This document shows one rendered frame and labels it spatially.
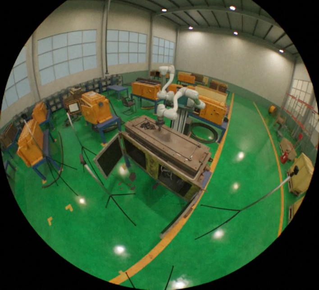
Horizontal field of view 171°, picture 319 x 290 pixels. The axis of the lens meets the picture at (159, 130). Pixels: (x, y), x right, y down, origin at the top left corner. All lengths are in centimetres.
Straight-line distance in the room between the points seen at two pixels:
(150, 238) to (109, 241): 79
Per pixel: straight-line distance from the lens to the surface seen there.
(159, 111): 136
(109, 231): 247
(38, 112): 625
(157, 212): 235
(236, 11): 1179
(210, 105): 360
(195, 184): 128
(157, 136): 148
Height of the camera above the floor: 232
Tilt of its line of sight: 37 degrees down
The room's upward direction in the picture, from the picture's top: 4 degrees clockwise
